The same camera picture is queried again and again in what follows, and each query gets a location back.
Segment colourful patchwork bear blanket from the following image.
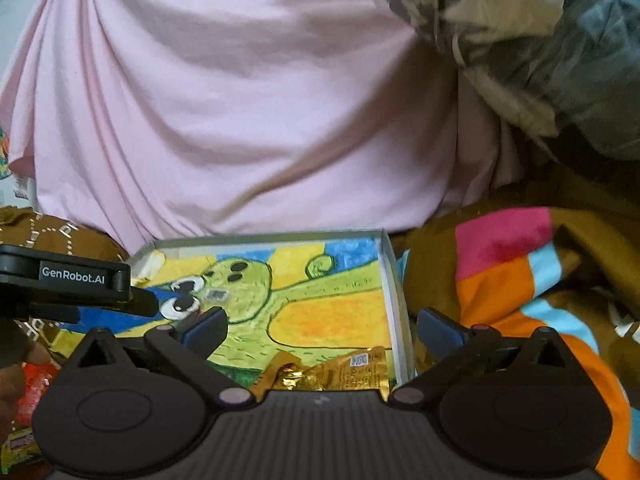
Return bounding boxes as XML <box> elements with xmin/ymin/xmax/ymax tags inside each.
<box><xmin>390</xmin><ymin>195</ymin><xmax>640</xmax><ymax>480</ymax></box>

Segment gold foil snack packet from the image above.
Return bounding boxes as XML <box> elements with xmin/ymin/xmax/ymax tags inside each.
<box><xmin>249</xmin><ymin>346</ymin><xmax>392</xmax><ymax>394</ymax></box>

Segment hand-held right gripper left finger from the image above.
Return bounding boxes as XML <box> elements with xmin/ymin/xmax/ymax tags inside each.
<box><xmin>64</xmin><ymin>307</ymin><xmax>255</xmax><ymax>407</ymax></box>

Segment person's left hand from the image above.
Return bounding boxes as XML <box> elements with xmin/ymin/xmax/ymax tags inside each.
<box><xmin>0</xmin><ymin>344</ymin><xmax>52</xmax><ymax>443</ymax></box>

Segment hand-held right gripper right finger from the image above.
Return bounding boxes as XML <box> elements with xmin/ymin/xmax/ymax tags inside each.
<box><xmin>388</xmin><ymin>308</ymin><xmax>582</xmax><ymax>407</ymax></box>

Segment grey box with painted bottom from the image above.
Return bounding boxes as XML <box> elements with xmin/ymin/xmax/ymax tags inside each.
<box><xmin>112</xmin><ymin>229</ymin><xmax>416</xmax><ymax>393</ymax></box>

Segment yellow-green snack packet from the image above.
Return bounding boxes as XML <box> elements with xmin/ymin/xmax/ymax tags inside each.
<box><xmin>0</xmin><ymin>427</ymin><xmax>43</xmax><ymax>468</ymax></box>

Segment orange-red snack packet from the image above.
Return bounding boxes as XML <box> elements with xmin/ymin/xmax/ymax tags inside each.
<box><xmin>15</xmin><ymin>362</ymin><xmax>62</xmax><ymax>428</ymax></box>

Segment brown patterned pillow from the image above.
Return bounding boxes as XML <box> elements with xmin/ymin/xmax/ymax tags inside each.
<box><xmin>0</xmin><ymin>206</ymin><xmax>132</xmax><ymax>361</ymax></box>

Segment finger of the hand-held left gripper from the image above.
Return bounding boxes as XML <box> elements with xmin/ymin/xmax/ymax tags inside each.
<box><xmin>129</xmin><ymin>286</ymin><xmax>161</xmax><ymax>318</ymax></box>

